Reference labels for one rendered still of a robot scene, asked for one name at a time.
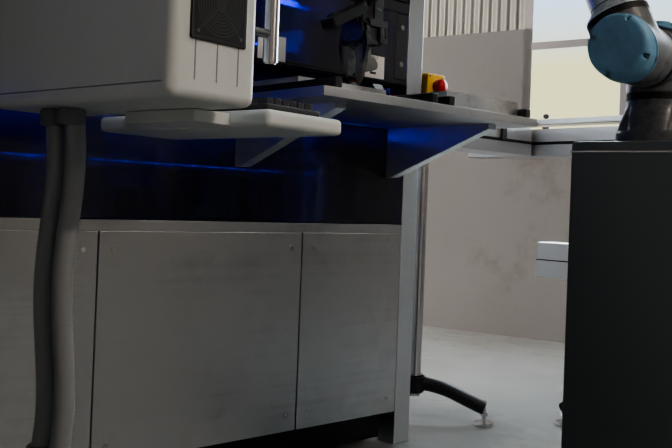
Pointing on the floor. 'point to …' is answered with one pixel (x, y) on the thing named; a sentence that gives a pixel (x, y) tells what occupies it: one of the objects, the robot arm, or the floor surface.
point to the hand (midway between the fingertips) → (352, 78)
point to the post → (393, 430)
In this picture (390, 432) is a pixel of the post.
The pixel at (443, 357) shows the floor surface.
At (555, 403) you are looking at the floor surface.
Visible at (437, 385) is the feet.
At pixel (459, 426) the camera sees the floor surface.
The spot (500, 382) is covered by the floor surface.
